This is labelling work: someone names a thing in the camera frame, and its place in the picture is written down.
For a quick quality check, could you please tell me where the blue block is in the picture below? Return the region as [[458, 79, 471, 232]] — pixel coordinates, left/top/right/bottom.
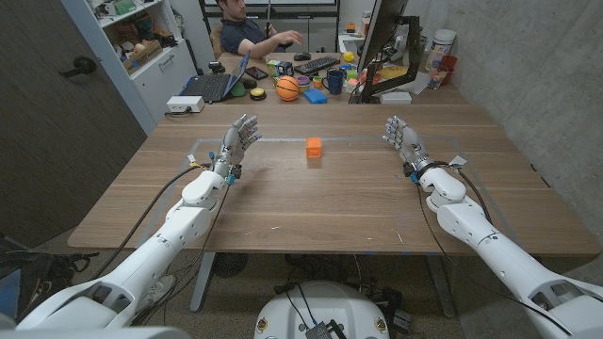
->
[[302, 88, 329, 105]]

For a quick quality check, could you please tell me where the white power strip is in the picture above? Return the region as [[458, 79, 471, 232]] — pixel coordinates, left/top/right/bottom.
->
[[166, 95, 206, 114]]

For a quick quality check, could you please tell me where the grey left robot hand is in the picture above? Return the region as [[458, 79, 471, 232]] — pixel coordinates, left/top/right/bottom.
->
[[212, 113, 263, 178]]

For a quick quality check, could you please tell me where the black monitor stand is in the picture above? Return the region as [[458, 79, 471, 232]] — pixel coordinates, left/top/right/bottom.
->
[[358, 15, 422, 105]]

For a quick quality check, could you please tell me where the black door handle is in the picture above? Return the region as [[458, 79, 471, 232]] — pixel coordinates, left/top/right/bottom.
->
[[59, 56, 98, 79]]

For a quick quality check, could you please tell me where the small orange basketball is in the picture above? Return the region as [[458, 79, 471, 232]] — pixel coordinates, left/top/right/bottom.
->
[[275, 75, 302, 103]]

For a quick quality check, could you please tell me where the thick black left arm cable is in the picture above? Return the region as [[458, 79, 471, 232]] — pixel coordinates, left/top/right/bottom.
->
[[87, 162, 213, 282]]

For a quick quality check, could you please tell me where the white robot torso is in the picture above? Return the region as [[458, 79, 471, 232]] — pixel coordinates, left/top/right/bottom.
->
[[253, 281, 391, 339]]

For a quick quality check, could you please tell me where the black laptop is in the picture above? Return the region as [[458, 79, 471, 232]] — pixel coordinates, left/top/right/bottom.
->
[[180, 50, 252, 105]]

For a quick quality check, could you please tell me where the red cup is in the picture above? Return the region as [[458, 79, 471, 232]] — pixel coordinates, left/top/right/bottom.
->
[[439, 55, 459, 86]]

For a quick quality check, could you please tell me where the flat white box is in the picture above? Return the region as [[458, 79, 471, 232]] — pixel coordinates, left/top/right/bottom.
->
[[379, 90, 414, 105]]

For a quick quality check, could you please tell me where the grey sneaker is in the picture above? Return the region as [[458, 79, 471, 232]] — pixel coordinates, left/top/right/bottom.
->
[[136, 274, 176, 312]]

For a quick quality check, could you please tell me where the grey table leg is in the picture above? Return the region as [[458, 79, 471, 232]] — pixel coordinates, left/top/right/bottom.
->
[[426, 256, 457, 319], [189, 252, 217, 313]]

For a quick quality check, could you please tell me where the white canister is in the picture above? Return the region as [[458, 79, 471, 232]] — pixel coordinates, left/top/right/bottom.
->
[[424, 28, 458, 73]]

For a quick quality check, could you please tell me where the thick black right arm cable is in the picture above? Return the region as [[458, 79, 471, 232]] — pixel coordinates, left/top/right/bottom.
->
[[435, 161, 494, 225]]

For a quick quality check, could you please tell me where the black computer monitor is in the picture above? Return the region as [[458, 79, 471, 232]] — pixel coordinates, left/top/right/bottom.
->
[[356, 0, 410, 74]]

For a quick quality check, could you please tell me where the cardboard box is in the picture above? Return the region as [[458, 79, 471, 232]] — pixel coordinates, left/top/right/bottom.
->
[[121, 39, 164, 75]]

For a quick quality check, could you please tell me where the white shelf cabinet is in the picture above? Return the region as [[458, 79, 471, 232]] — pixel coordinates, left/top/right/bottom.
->
[[60, 0, 199, 136]]

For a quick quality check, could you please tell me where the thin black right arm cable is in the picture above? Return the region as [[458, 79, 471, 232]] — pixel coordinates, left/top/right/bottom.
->
[[402, 162, 574, 338]]

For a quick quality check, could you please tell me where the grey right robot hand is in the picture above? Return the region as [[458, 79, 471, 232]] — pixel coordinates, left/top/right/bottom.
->
[[382, 115, 437, 178]]

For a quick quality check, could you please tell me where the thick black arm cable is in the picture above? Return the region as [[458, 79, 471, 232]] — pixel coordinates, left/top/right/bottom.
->
[[87, 162, 213, 282], [435, 161, 494, 225]]

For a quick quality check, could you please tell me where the dark blue mug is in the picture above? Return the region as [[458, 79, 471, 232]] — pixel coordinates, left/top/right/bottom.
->
[[321, 68, 345, 96]]

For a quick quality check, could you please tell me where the person in dark shirt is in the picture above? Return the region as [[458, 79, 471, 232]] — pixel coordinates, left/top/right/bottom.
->
[[215, 0, 305, 58]]

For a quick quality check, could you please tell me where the black keyboard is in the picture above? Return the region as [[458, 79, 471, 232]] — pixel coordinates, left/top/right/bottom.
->
[[293, 55, 341, 76]]

